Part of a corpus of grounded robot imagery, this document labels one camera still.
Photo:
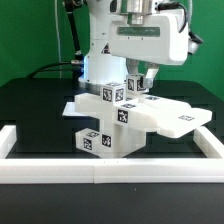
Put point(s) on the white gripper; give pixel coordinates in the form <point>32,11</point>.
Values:
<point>158,40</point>

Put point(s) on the white chair back frame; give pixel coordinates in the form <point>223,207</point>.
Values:
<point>169,118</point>

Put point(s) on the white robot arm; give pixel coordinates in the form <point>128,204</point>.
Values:
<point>101,66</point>

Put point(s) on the white marker sheet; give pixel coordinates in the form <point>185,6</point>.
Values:
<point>69,110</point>

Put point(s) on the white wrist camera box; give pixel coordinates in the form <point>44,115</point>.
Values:
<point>194,42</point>

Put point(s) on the white U-shaped fence frame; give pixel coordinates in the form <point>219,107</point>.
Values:
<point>163,170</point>

